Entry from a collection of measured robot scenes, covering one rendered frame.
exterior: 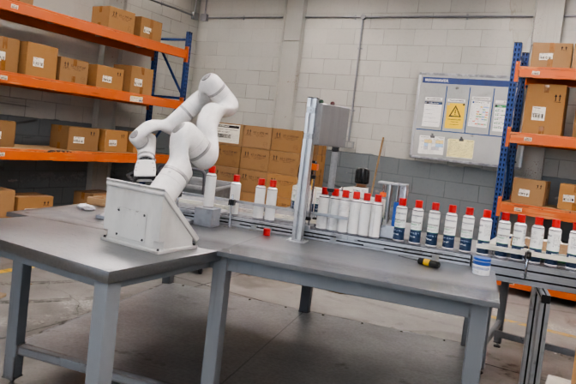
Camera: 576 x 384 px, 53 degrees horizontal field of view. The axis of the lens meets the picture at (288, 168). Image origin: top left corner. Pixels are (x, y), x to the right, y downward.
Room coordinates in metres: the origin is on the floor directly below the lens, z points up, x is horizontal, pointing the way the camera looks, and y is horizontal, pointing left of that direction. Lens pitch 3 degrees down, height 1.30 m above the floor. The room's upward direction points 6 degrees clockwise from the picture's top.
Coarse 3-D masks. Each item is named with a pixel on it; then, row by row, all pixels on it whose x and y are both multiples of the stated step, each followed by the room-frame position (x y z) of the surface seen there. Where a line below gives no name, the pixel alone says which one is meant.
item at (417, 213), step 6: (420, 204) 2.64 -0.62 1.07; (414, 210) 2.64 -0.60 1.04; (420, 210) 2.63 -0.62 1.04; (414, 216) 2.64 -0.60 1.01; (420, 216) 2.63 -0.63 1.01; (414, 222) 2.64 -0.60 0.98; (420, 222) 2.63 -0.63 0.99; (414, 228) 2.63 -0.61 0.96; (420, 228) 2.63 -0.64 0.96; (414, 234) 2.63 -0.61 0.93; (420, 234) 2.64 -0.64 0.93; (414, 240) 2.63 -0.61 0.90
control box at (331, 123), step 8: (320, 104) 2.64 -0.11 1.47; (320, 112) 2.63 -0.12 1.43; (328, 112) 2.65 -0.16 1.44; (336, 112) 2.68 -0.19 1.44; (344, 112) 2.70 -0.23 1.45; (320, 120) 2.63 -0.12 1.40; (328, 120) 2.65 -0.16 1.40; (336, 120) 2.68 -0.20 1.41; (344, 120) 2.71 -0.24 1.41; (320, 128) 2.63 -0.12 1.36; (328, 128) 2.65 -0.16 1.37; (336, 128) 2.68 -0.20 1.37; (344, 128) 2.71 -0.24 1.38; (320, 136) 2.63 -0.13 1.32; (328, 136) 2.66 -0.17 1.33; (336, 136) 2.69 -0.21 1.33; (344, 136) 2.72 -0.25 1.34; (320, 144) 2.63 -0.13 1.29; (328, 144) 2.66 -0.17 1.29; (336, 144) 2.69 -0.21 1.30; (344, 144) 2.72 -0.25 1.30
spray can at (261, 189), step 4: (260, 180) 2.88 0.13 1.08; (264, 180) 2.89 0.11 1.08; (260, 184) 2.88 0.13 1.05; (264, 184) 2.89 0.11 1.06; (256, 188) 2.88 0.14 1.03; (260, 188) 2.87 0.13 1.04; (264, 188) 2.88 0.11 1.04; (256, 192) 2.88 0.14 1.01; (260, 192) 2.87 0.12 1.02; (264, 192) 2.88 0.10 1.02; (256, 196) 2.88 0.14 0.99; (260, 196) 2.87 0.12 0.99; (264, 196) 2.89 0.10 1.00; (256, 200) 2.88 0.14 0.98; (260, 200) 2.87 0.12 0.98; (264, 200) 2.89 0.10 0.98; (256, 208) 2.87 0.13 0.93; (260, 208) 2.87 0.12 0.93; (256, 212) 2.87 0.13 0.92; (260, 212) 2.87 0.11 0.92; (256, 216) 2.87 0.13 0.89; (260, 216) 2.88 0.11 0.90
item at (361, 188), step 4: (360, 168) 3.32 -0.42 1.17; (364, 168) 3.33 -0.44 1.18; (356, 172) 3.35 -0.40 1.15; (360, 172) 3.32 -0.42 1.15; (364, 172) 3.31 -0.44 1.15; (368, 172) 3.32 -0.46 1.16; (356, 176) 3.33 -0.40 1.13; (360, 176) 3.31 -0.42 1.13; (364, 176) 3.31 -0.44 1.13; (368, 176) 3.32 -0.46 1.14; (356, 180) 3.33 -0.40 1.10; (360, 180) 3.31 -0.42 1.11; (364, 180) 3.31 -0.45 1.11; (368, 180) 3.32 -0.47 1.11; (360, 184) 3.32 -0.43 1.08; (364, 184) 3.32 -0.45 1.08; (356, 188) 3.32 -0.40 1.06; (360, 188) 3.30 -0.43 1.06; (364, 188) 3.31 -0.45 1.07; (368, 188) 3.33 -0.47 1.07; (352, 192) 3.35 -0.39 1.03; (364, 192) 3.31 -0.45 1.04
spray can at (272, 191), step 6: (270, 180) 2.87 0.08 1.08; (276, 180) 2.88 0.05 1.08; (270, 186) 2.86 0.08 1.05; (270, 192) 2.85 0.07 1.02; (276, 192) 2.86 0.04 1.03; (270, 198) 2.85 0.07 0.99; (276, 198) 2.87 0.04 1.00; (270, 204) 2.85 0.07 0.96; (270, 210) 2.85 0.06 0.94; (264, 216) 2.87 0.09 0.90; (270, 216) 2.85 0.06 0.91
